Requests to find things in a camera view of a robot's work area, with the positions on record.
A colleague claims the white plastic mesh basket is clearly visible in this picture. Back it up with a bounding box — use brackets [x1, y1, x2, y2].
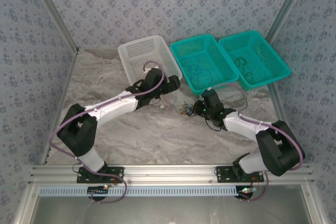
[117, 35, 184, 98]

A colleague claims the teal plastic mesh basket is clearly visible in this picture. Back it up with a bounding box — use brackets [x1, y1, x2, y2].
[170, 34, 240, 94]
[217, 30, 291, 91]

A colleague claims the grey metal sheet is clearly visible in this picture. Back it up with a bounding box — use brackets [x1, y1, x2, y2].
[30, 196, 312, 224]

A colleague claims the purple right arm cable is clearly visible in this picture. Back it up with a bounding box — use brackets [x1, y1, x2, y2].
[208, 82, 307, 203]

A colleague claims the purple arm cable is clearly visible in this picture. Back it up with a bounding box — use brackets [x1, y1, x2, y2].
[49, 60, 166, 205]
[208, 82, 307, 203]

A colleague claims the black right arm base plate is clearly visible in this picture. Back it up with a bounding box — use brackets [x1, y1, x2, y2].
[215, 165, 265, 184]

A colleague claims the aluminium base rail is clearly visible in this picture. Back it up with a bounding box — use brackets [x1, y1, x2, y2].
[28, 164, 315, 185]

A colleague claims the pale slotted cable duct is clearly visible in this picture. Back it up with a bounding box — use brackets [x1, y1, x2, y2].
[38, 185, 240, 197]

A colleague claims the black bracket with circuit board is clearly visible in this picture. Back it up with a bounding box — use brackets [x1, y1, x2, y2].
[87, 185, 110, 201]
[237, 185, 259, 201]

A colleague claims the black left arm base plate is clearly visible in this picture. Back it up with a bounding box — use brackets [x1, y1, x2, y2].
[76, 165, 125, 184]

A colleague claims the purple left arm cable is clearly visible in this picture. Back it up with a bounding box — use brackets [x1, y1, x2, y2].
[49, 60, 166, 205]

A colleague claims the aluminium frame post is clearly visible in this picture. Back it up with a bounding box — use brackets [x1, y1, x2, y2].
[264, 0, 315, 40]
[26, 0, 80, 53]

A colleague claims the aluminium lower frame rail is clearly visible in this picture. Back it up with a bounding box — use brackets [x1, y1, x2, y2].
[12, 184, 40, 224]
[300, 184, 329, 224]

